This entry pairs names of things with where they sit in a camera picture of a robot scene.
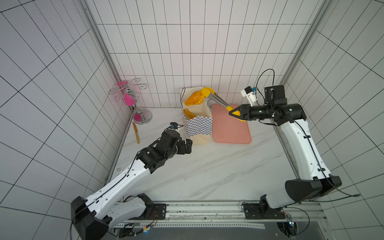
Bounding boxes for yellow steel bread tongs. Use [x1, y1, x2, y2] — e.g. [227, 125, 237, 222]
[202, 88, 230, 111]

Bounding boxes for small orange bun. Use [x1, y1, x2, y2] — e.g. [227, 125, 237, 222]
[185, 90, 206, 106]

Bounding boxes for braided twisted bread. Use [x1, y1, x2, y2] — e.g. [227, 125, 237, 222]
[183, 109, 196, 120]

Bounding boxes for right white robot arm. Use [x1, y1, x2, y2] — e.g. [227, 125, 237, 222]
[229, 104, 342, 219]

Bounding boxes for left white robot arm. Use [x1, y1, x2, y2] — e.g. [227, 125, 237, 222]
[70, 129, 193, 240]

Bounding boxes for checkered paper bag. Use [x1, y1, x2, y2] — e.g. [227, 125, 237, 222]
[180, 87, 213, 146]

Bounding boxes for pink plastic tray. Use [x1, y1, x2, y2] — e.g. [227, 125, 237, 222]
[212, 104, 252, 145]

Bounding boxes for wooden butter knife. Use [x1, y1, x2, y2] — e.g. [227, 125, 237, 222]
[132, 122, 140, 144]

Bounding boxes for silver pink mug tree stand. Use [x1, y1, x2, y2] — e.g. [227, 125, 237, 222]
[109, 78, 153, 125]

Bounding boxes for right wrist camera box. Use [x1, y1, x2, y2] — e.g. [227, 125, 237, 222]
[240, 84, 286, 109]

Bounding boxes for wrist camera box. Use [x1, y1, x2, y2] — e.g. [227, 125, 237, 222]
[169, 122, 183, 130]
[240, 84, 286, 109]

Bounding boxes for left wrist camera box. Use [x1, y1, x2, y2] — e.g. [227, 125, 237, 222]
[169, 122, 183, 130]

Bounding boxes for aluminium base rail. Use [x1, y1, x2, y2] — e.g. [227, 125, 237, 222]
[115, 201, 326, 230]

